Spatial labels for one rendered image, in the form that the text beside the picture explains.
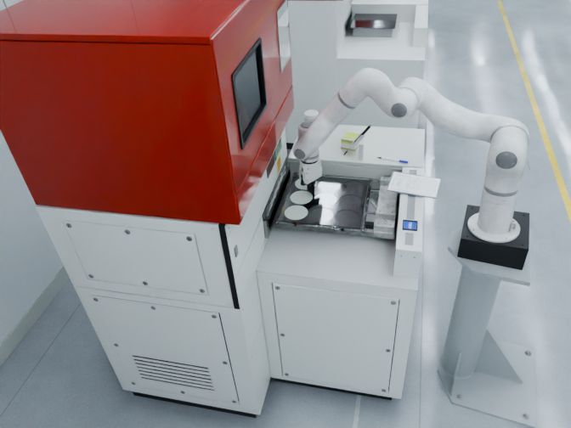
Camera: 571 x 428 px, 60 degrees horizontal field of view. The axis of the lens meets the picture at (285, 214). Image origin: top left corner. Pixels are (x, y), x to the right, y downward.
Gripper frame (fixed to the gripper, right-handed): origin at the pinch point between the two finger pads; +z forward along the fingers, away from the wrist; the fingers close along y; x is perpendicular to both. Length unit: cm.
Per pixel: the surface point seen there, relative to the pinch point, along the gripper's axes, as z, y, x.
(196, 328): 25, -73, -10
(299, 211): 2.0, -13.4, -7.1
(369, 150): -4.4, 35.6, -2.8
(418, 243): -4, 0, -58
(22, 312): 80, -121, 113
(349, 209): 2.0, 2.6, -21.1
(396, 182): -4.9, 23.6, -28.5
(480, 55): 92, 391, 140
